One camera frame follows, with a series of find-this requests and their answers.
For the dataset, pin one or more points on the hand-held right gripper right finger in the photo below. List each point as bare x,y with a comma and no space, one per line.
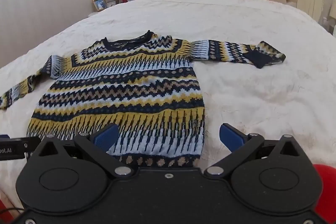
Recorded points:
231,137

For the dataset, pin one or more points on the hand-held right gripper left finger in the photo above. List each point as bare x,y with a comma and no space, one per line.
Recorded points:
105,137

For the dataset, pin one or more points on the patterned navy yellow knit sweater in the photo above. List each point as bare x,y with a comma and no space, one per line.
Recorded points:
118,82

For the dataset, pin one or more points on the cream quilted bed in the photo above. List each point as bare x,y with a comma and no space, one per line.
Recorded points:
236,98

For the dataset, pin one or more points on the red round object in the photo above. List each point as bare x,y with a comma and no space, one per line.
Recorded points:
325,187

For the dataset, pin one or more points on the small desk clock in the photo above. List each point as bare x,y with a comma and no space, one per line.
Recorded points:
111,3

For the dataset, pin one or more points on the gold picture frame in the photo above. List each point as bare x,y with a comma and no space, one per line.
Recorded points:
100,4

